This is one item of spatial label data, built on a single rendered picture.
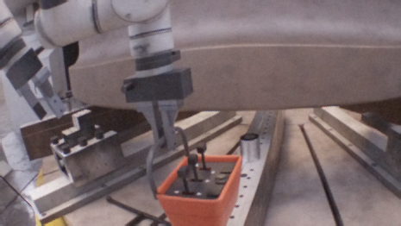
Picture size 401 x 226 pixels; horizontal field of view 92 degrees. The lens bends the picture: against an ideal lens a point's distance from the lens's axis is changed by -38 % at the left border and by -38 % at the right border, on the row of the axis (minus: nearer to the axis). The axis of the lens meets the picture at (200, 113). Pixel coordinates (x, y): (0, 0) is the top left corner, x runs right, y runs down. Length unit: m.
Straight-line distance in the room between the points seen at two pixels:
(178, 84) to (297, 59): 0.68
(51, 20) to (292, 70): 0.93
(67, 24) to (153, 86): 0.24
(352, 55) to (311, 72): 0.23
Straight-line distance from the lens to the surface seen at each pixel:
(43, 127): 2.77
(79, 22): 0.43
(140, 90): 0.56
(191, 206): 0.54
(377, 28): 1.44
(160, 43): 0.52
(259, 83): 1.13
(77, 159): 1.63
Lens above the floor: 1.20
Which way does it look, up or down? 17 degrees down
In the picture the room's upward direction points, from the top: 8 degrees counter-clockwise
